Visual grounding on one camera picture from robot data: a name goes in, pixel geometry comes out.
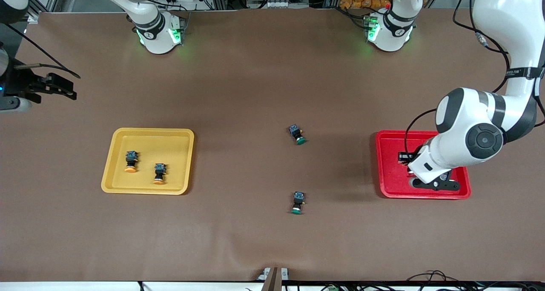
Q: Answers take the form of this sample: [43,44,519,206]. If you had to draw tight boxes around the black cable tangle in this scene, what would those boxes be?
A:
[294,270,545,291]

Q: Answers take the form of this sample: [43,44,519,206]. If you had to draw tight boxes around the yellow plastic tray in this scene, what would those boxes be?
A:
[101,128,195,195]

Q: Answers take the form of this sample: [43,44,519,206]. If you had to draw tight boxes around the red plastic tray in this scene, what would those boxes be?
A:
[375,130,472,200]

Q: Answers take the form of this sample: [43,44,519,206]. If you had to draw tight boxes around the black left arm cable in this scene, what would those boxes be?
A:
[404,0,545,155]

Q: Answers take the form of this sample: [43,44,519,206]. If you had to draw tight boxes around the green push button switch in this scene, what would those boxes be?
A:
[288,124,307,146]
[290,191,306,215]

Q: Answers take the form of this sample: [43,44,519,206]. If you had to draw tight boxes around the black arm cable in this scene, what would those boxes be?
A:
[404,0,545,155]
[0,22,81,79]

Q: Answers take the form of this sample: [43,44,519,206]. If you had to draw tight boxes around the white power strip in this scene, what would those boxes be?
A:
[251,0,310,9]

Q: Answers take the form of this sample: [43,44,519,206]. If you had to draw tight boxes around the brown table cover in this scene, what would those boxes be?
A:
[0,8,545,282]

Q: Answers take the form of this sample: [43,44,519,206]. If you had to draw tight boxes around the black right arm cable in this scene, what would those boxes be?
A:
[0,22,81,79]

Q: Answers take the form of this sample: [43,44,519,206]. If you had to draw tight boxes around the metal table bracket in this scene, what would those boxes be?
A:
[258,267,290,291]

